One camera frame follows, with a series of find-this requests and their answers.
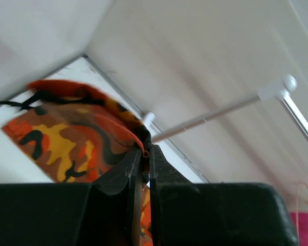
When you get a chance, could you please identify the orange camouflage trousers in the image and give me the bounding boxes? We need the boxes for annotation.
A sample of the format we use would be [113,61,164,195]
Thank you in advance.
[0,79,152,246]

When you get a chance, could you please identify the magenta hanging garment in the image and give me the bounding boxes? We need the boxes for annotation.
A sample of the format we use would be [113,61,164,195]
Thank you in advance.
[290,212,308,246]

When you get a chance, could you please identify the white and silver clothes rack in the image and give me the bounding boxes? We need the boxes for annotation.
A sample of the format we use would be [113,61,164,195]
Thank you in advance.
[152,74,308,142]

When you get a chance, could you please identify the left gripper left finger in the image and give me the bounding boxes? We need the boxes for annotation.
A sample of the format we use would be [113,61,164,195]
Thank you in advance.
[0,148,142,245]

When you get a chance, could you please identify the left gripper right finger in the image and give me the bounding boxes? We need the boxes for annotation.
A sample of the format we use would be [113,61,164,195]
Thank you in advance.
[149,145,299,245]

